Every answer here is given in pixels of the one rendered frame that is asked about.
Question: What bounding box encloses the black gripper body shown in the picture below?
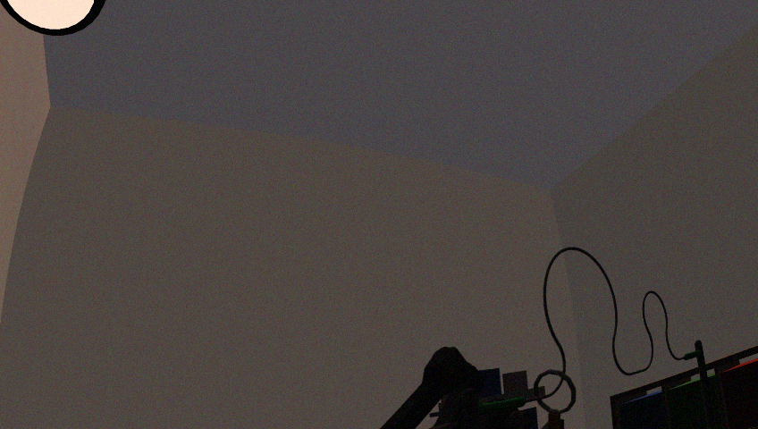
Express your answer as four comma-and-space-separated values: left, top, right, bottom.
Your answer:
542, 419, 564, 429

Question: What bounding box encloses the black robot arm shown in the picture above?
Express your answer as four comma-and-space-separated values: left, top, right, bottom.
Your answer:
380, 347, 534, 429

